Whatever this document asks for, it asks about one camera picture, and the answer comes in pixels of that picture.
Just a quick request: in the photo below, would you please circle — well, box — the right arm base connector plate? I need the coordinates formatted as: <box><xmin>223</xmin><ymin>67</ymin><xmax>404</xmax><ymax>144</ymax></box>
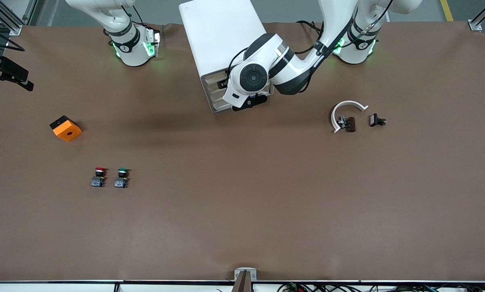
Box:
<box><xmin>144</xmin><ymin>25</ymin><xmax>162</xmax><ymax>58</ymax></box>

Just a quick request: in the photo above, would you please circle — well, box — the white drawer cabinet housing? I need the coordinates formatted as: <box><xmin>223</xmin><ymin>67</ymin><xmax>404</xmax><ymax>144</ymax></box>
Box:
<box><xmin>179</xmin><ymin>0</ymin><xmax>278</xmax><ymax>114</ymax></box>

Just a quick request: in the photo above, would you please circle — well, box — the red push button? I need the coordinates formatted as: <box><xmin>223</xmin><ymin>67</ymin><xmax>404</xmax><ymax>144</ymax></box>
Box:
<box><xmin>91</xmin><ymin>166</ymin><xmax>107</xmax><ymax>188</ymax></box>

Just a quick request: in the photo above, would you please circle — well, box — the green push button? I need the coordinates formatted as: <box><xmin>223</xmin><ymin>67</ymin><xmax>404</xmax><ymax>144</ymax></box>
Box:
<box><xmin>114</xmin><ymin>167</ymin><xmax>131</xmax><ymax>189</ymax></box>

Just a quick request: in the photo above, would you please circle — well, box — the brown table cover mat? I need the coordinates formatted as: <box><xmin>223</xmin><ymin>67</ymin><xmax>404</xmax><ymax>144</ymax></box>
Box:
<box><xmin>0</xmin><ymin>20</ymin><xmax>485</xmax><ymax>282</ymax></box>

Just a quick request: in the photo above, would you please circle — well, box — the white curved plastic piece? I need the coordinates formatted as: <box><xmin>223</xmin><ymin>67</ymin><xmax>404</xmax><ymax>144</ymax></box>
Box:
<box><xmin>331</xmin><ymin>100</ymin><xmax>369</xmax><ymax>134</ymax></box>

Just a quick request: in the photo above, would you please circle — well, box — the dark brown small component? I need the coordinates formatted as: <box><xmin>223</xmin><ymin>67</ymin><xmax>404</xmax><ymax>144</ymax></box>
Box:
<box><xmin>338</xmin><ymin>116</ymin><xmax>357</xmax><ymax>133</ymax></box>

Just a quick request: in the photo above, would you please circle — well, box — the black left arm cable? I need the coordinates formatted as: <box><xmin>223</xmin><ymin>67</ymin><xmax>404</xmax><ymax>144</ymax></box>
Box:
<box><xmin>225</xmin><ymin>48</ymin><xmax>249</xmax><ymax>79</ymax></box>

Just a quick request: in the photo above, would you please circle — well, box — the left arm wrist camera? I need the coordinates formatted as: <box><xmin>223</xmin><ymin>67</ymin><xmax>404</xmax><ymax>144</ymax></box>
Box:
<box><xmin>231</xmin><ymin>92</ymin><xmax>269</xmax><ymax>112</ymax></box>

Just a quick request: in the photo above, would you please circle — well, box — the orange button enclosure box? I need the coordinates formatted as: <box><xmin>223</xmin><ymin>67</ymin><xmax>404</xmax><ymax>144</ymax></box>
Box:
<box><xmin>49</xmin><ymin>115</ymin><xmax>83</xmax><ymax>142</ymax></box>

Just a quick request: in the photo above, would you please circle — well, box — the black base power cable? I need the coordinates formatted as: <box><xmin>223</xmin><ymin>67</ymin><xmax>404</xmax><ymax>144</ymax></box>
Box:
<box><xmin>297</xmin><ymin>20</ymin><xmax>325</xmax><ymax>55</ymax></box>

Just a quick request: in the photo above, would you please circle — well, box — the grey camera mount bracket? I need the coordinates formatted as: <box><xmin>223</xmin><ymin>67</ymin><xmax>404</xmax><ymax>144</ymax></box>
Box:
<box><xmin>234</xmin><ymin>268</ymin><xmax>257</xmax><ymax>281</ymax></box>

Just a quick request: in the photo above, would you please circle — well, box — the brown camera mount post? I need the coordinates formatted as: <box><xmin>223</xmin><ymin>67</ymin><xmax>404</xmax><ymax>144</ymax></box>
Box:
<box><xmin>231</xmin><ymin>271</ymin><xmax>254</xmax><ymax>292</ymax></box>

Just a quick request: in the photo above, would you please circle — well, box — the white table edge rail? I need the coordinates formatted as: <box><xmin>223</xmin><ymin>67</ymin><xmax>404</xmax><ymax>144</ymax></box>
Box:
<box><xmin>0</xmin><ymin>280</ymin><xmax>485</xmax><ymax>292</ymax></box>

